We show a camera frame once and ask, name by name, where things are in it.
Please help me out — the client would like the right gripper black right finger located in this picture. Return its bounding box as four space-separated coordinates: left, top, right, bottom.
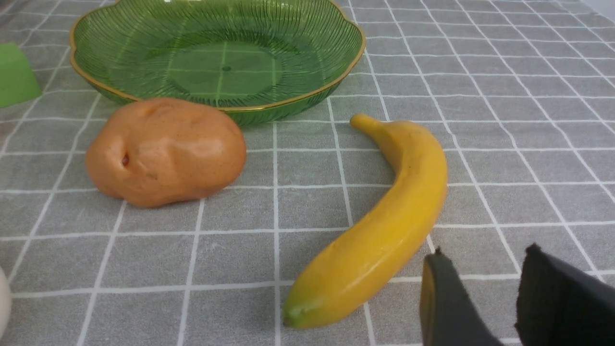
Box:
515 243 615 346

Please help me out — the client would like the yellow toy banana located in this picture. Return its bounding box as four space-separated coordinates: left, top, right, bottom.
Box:
282 113 448 329

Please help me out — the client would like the green foam cube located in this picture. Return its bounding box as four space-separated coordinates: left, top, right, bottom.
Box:
0 42 42 108

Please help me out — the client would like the grey checked tablecloth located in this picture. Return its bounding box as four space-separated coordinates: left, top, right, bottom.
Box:
0 0 615 346

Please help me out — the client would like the green glass leaf plate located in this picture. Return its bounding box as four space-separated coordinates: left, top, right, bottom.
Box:
69 0 366 126

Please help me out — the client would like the orange-brown toy potato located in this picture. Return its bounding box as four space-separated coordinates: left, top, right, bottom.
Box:
84 97 247 208

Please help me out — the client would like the white round object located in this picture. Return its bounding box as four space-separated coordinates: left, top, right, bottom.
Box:
0 268 12 338

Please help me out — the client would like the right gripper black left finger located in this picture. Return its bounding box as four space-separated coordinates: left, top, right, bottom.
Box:
419 247 502 346

